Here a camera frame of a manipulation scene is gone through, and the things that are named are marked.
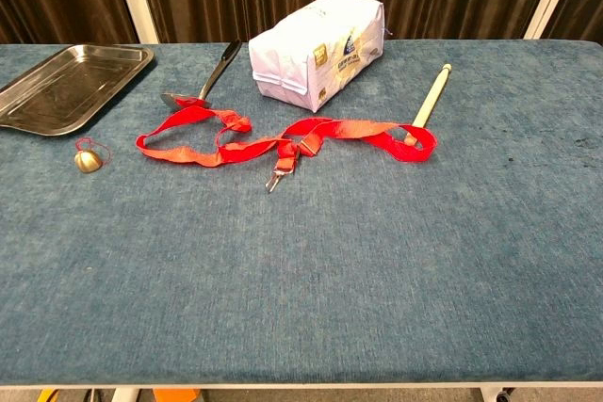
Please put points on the stainless steel tray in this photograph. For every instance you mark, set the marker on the stainless steel tray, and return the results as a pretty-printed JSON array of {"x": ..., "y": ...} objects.
[{"x": 70, "y": 86}]

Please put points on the blue table cloth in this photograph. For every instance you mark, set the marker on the blue table cloth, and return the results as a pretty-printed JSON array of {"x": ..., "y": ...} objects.
[{"x": 301, "y": 270}]

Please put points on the orange object under table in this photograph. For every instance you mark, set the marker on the orange object under table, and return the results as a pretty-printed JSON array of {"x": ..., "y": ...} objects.
[{"x": 174, "y": 396}]

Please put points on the white table frame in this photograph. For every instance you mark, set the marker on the white table frame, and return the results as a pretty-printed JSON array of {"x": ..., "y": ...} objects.
[{"x": 301, "y": 386}]

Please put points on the yellow object under table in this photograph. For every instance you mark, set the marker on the yellow object under table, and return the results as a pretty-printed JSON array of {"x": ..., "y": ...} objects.
[{"x": 47, "y": 396}]

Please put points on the white tissue package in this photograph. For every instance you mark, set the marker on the white tissue package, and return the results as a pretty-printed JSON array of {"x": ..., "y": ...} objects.
[{"x": 292, "y": 53}]

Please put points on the wooden stick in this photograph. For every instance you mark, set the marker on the wooden stick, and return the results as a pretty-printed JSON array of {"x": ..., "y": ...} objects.
[{"x": 431, "y": 96}]

